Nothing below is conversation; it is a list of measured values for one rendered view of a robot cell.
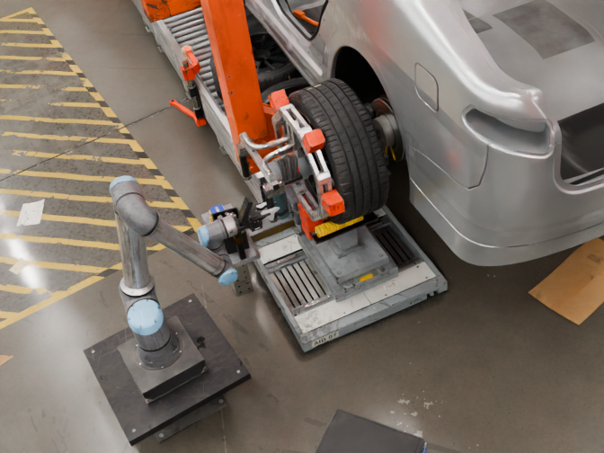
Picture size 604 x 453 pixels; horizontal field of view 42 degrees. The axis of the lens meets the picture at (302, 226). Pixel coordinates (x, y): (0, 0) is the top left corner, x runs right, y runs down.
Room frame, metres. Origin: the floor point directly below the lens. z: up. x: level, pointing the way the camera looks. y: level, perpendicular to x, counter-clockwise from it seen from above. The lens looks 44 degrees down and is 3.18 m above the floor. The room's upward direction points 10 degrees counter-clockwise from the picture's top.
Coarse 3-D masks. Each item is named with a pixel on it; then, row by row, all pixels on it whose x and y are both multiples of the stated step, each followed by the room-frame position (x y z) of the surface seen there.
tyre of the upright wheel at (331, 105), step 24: (312, 96) 2.90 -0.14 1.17; (336, 96) 2.86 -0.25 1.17; (312, 120) 2.78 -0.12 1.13; (336, 120) 2.73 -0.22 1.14; (360, 120) 2.73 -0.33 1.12; (336, 144) 2.64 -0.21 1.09; (360, 144) 2.65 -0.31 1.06; (336, 168) 2.58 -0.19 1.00; (360, 168) 2.58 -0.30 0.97; (384, 168) 2.60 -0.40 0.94; (312, 192) 2.92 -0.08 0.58; (360, 192) 2.56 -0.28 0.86; (384, 192) 2.59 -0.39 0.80; (336, 216) 2.63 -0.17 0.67; (360, 216) 2.63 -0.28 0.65
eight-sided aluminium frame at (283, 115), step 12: (288, 108) 2.91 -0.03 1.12; (276, 120) 3.01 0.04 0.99; (288, 120) 2.85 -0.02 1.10; (300, 120) 2.80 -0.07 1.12; (276, 132) 3.04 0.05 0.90; (300, 132) 2.72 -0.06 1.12; (288, 144) 3.05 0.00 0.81; (312, 156) 2.64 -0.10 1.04; (312, 168) 2.61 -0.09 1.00; (324, 168) 2.61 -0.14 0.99; (324, 180) 2.57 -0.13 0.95; (300, 192) 2.90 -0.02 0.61; (312, 204) 2.82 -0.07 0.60; (312, 216) 2.70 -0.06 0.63; (324, 216) 2.56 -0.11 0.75
